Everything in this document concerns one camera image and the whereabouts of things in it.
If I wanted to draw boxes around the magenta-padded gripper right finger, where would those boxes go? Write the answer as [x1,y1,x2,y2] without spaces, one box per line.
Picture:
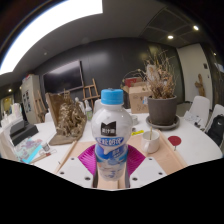
[125,144,168,189]

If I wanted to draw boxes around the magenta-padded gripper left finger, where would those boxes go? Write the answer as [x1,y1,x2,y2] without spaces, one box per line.
[56,143,99,189]

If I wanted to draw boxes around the blue-capped white drink bottle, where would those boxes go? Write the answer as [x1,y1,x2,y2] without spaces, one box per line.
[90,88,134,182]

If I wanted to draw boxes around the beige mat with wooden strips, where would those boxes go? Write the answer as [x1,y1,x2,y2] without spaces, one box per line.
[53,131,188,191]

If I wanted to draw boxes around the white ceramic mug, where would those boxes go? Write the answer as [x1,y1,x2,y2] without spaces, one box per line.
[140,129,161,154]

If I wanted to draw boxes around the paint brush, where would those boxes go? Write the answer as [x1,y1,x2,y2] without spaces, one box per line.
[29,151,58,164]

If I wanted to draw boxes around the small jar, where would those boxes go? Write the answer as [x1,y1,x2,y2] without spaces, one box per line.
[41,142,51,153]

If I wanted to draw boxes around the flat round red coaster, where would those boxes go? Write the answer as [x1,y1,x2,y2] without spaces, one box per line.
[167,135,183,148]

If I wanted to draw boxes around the colourful book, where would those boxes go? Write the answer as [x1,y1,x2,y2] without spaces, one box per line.
[13,137,44,164]

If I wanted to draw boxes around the small white bowl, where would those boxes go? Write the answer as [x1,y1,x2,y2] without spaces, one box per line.
[130,114,139,127]

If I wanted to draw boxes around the brown relief sculpture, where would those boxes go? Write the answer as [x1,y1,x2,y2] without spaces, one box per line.
[44,91,88,146]

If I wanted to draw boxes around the clear bottle with green label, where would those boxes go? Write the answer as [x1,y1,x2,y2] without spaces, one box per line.
[84,99,94,122]

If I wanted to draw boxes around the dried plant in grey pot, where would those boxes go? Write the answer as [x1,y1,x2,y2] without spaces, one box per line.
[143,49,180,127]

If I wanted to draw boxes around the black box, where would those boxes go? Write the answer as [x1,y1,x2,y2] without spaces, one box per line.
[9,119,39,147]

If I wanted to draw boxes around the small white figurine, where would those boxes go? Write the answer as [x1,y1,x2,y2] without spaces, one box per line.
[73,96,86,114]

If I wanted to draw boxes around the stack of papers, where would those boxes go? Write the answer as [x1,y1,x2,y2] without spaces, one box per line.
[183,110,203,127]

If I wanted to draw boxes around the cardboard box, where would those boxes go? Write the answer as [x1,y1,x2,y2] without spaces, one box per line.
[121,83,151,114]

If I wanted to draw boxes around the wooden easel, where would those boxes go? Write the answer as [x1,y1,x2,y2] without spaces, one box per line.
[33,89,48,123]
[81,78,101,108]

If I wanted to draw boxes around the black backpack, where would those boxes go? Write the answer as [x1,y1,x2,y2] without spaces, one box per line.
[206,114,224,147]

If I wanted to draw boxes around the white cabinet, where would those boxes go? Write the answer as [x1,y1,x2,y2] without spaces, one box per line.
[20,73,43,124]

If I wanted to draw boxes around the red box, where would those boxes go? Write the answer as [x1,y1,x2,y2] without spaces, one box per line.
[123,77,144,88]

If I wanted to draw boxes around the wooden figure sculpture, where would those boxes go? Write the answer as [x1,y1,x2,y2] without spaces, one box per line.
[194,73,207,98]

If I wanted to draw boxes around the long ceiling light strip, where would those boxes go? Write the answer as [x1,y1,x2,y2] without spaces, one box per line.
[0,0,104,76]

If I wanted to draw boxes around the black wall screen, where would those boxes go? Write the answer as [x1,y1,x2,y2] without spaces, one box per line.
[42,59,85,94]

